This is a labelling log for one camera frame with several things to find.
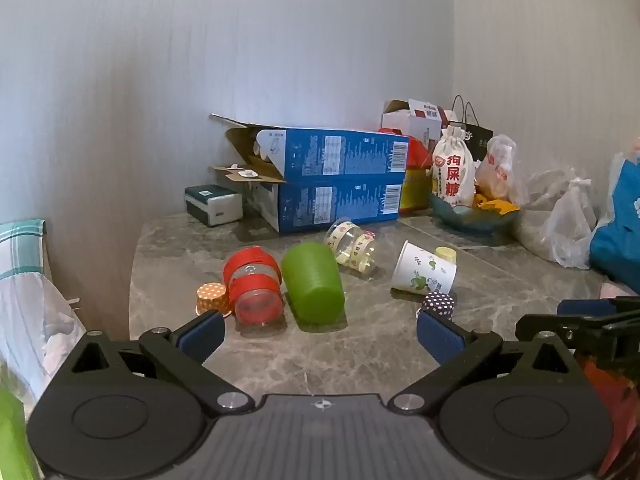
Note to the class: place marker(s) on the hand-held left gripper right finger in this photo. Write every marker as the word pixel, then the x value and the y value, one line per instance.
pixel 440 336

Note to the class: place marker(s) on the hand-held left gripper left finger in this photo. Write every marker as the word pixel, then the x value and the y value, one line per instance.
pixel 202 336

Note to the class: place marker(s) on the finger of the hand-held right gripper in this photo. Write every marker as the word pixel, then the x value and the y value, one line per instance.
pixel 585 307
pixel 600 332

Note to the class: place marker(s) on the dark polka dot paper cup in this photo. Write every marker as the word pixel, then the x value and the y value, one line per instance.
pixel 439 304

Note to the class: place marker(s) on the orange polka dot paper cup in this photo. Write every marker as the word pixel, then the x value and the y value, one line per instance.
pixel 212 298

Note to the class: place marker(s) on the white paper cup green print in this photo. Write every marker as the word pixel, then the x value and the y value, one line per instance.
pixel 425 272

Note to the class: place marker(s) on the clear cup with red bands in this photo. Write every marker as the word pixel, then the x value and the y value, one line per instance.
pixel 252 285

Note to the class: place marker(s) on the small yellow cup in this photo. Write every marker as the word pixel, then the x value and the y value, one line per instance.
pixel 446 253

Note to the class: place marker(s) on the green plastic cup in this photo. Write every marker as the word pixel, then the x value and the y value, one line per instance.
pixel 313 285

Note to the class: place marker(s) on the pink polka dot paper cup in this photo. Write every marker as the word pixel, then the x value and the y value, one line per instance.
pixel 369 236

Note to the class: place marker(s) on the clear cup with printed band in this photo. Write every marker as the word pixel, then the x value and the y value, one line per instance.
pixel 350 247

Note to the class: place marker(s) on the clear plastic bag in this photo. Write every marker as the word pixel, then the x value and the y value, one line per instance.
pixel 562 225

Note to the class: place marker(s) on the blue bag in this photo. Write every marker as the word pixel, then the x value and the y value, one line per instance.
pixel 619 210

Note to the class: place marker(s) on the blue-green bowl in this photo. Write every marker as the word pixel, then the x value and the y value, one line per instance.
pixel 475 219

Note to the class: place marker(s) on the white and green small device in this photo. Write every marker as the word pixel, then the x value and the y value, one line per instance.
pixel 212 203

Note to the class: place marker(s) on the yellow snack packet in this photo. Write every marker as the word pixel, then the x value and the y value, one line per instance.
pixel 495 205

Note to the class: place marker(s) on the red and yellow box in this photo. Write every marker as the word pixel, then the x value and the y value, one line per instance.
pixel 416 180

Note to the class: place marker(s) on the plastic bag with red print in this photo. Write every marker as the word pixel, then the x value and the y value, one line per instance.
pixel 500 165

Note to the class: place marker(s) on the plaid cloth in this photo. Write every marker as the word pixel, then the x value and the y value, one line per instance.
pixel 20 246

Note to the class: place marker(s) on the black paper bag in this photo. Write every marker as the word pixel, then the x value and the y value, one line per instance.
pixel 474 132

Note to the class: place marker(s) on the green object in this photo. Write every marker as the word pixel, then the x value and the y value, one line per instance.
pixel 11 435

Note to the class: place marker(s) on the open blue cardboard box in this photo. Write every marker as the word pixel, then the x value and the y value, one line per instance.
pixel 325 152

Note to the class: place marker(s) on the white and red cardboard box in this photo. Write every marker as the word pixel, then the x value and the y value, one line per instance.
pixel 415 116

